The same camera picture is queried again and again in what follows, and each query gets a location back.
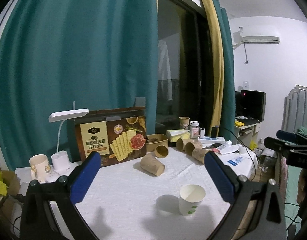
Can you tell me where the white air conditioner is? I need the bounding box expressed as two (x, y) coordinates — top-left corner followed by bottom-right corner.
(239, 25), (280, 44)

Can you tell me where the kraft paper cup right front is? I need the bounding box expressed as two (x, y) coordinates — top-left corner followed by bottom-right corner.
(192, 148), (209, 164)

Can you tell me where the black computer monitor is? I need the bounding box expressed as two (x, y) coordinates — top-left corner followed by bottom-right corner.
(235, 90), (266, 122)

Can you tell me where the black charger block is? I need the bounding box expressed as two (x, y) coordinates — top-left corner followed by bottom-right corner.
(211, 125), (219, 138)

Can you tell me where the brown cracker box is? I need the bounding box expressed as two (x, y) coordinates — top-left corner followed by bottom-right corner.
(74, 107), (147, 167)

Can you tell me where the white paper cup green print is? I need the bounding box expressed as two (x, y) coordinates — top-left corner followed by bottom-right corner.
(179, 184), (206, 216)

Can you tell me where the white desk lamp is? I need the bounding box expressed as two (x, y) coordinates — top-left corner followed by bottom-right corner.
(48, 108), (89, 176)

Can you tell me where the blue white card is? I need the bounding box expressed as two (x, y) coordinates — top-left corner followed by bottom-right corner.
(227, 156), (245, 166)

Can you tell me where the glass jar white lid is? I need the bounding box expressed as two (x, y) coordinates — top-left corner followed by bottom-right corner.
(189, 121), (200, 139)

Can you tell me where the white knit tablecloth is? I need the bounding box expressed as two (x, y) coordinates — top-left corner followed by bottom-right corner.
(14, 144), (259, 240)

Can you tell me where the teal curtain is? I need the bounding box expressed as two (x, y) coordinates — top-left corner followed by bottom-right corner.
(212, 0), (236, 142)
(0, 0), (158, 170)

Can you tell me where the yellow tissue box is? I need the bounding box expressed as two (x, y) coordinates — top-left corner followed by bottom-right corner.
(166, 129), (190, 142)

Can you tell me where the grey padded headboard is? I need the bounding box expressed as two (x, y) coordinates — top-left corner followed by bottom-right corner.
(282, 85), (307, 133)

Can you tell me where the kraft paper cup by bowl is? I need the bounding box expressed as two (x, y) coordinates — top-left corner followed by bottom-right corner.
(155, 145), (169, 158)

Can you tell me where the upright kraft cup back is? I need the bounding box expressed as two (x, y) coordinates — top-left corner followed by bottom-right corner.
(179, 116), (190, 130)

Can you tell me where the teal curtain right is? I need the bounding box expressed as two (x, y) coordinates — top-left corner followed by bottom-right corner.
(212, 0), (236, 142)

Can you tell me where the kraft paper cup middle right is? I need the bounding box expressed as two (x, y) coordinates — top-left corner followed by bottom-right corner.
(185, 141), (202, 155)

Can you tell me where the cream ceramic mug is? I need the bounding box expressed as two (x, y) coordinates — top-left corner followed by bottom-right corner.
(29, 154), (51, 183)

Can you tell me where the teal curtain left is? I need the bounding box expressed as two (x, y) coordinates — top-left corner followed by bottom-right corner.
(0, 0), (158, 170)

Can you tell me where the white power strip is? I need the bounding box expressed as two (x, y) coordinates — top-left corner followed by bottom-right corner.
(198, 137), (226, 145)

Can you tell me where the yellow curtain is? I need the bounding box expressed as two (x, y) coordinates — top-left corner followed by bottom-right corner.
(201, 0), (224, 132)

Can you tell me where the kraft paper cup back right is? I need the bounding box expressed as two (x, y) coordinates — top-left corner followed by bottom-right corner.
(176, 138), (193, 152)

